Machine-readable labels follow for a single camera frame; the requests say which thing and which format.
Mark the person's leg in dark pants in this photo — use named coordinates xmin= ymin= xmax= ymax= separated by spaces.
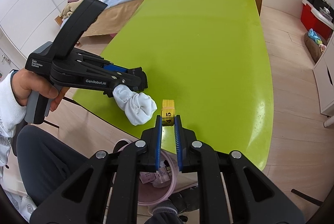
xmin=16 ymin=125 xmax=110 ymax=206

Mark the red storage box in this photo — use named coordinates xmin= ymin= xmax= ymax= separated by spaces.
xmin=300 ymin=0 xmax=334 ymax=34

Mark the brown pet bed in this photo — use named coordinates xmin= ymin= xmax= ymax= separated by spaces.
xmin=304 ymin=31 xmax=326 ymax=63

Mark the folded beige towel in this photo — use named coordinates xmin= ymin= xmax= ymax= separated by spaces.
xmin=61 ymin=0 xmax=84 ymax=19

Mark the pink plastic bin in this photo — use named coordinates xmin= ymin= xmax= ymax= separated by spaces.
xmin=115 ymin=138 xmax=178 ymax=206

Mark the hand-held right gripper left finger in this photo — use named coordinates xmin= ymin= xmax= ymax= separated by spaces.
xmin=31 ymin=114 xmax=163 ymax=224

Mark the white sock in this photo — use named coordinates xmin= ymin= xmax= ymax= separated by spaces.
xmin=113 ymin=84 xmax=158 ymax=126

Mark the black shoe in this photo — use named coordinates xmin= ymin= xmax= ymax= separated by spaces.
xmin=171 ymin=186 xmax=200 ymax=214

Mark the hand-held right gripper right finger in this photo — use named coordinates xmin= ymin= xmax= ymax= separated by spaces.
xmin=174 ymin=114 xmax=306 ymax=224

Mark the person's left forearm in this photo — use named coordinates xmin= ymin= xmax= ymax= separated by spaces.
xmin=0 ymin=71 xmax=27 ymax=169

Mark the blue rope toy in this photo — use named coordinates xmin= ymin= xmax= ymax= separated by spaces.
xmin=308 ymin=29 xmax=328 ymax=46

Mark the white drawer chest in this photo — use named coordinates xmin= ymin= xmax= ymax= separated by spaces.
xmin=312 ymin=38 xmax=334 ymax=117

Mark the yellow tape measure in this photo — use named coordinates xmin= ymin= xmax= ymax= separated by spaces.
xmin=161 ymin=99 xmax=175 ymax=127

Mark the person's left hand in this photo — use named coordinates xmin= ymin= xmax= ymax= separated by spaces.
xmin=12 ymin=67 xmax=68 ymax=112

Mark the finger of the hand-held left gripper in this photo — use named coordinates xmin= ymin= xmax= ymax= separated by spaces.
xmin=100 ymin=58 xmax=143 ymax=75
xmin=103 ymin=73 xmax=143 ymax=98

